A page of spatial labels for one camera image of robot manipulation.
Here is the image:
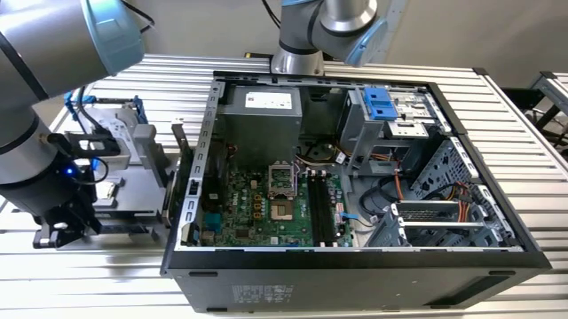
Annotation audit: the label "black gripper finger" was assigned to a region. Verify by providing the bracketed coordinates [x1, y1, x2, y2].
[33, 212, 72, 249]
[65, 195, 101, 239]

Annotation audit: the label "black RAM slot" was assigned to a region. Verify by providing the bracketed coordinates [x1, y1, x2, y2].
[313, 171, 329, 247]
[318, 171, 334, 247]
[307, 171, 323, 247]
[322, 171, 339, 247]

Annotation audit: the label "silver CPU chip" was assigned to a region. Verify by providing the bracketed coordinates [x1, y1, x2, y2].
[93, 181, 119, 201]

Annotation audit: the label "grey plastic parts rack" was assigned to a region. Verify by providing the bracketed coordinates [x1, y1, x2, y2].
[55, 124, 196, 252]

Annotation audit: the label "hard disk in blue carrier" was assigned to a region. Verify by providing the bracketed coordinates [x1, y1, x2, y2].
[63, 94, 150, 167]

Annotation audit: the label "black case fan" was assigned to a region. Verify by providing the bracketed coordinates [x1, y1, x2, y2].
[204, 131, 230, 209]

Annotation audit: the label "green motherboard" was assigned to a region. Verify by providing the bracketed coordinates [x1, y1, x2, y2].
[199, 165, 355, 249]

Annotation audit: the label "CPU socket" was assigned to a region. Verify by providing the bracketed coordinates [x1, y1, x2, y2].
[270, 199, 297, 224]

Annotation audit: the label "grey power supply unit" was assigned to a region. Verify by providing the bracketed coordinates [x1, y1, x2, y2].
[216, 85, 303, 167]

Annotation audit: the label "black open PC case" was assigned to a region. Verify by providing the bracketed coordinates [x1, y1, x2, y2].
[159, 69, 553, 315]

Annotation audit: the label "blue plastic drive latch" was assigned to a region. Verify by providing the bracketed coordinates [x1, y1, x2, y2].
[361, 88, 398, 122]

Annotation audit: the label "grey disk bay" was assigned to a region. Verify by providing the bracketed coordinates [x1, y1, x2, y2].
[367, 199, 520, 249]

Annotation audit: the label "graphics card with silver bracket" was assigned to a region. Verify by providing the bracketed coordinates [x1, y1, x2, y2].
[162, 119, 199, 230]

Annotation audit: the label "metal socket cover frame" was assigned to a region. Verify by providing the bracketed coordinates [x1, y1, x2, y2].
[267, 161, 297, 200]

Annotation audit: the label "black cable loop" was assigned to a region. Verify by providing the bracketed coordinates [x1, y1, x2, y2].
[358, 184, 398, 229]

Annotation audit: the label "thin orange wire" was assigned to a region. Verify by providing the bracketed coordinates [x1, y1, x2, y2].
[393, 167, 405, 202]

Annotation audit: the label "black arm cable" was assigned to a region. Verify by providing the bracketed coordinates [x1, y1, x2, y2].
[260, 0, 284, 29]

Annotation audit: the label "orange yellow power wires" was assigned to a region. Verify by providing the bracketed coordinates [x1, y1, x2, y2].
[445, 181, 476, 224]

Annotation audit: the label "metal frame side table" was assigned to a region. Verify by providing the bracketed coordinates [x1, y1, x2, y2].
[525, 70, 568, 147]

